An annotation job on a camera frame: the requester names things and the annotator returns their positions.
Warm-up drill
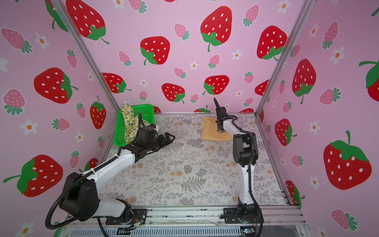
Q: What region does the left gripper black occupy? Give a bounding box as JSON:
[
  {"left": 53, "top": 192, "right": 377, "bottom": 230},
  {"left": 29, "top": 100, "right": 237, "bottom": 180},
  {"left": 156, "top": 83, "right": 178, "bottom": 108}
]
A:
[{"left": 144, "top": 132, "right": 175, "bottom": 154}]

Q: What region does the tan yellow skirt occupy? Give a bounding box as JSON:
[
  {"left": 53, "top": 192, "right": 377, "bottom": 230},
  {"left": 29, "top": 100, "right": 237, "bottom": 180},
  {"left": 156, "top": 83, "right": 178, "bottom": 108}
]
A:
[{"left": 201, "top": 117, "right": 233, "bottom": 141}]

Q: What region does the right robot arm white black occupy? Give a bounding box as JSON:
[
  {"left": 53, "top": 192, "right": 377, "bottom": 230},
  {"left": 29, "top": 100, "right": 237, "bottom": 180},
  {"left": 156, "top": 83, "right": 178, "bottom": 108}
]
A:
[{"left": 216, "top": 107, "right": 260, "bottom": 222}]

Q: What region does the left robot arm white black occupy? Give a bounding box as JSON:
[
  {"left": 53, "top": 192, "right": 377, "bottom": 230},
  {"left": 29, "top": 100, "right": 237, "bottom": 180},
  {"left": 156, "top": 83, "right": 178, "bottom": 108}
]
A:
[{"left": 57, "top": 124, "right": 175, "bottom": 224}]

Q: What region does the green plastic basket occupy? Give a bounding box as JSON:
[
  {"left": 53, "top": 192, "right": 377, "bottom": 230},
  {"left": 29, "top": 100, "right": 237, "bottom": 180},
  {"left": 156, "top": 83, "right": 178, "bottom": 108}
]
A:
[{"left": 114, "top": 104, "right": 155, "bottom": 147}]

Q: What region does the lemon print skirt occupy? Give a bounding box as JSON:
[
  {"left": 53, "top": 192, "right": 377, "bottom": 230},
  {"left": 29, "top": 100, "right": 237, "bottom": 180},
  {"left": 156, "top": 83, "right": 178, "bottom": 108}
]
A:
[{"left": 121, "top": 104, "right": 150, "bottom": 144}]

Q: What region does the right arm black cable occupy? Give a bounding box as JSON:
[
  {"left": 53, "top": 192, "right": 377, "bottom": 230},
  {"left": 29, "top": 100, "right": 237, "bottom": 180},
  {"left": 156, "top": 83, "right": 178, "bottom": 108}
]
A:
[{"left": 213, "top": 97, "right": 264, "bottom": 237}]

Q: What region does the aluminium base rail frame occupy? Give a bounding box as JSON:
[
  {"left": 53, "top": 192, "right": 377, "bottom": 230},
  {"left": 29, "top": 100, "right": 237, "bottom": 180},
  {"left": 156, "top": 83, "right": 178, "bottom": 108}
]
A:
[{"left": 59, "top": 206, "right": 312, "bottom": 237}]

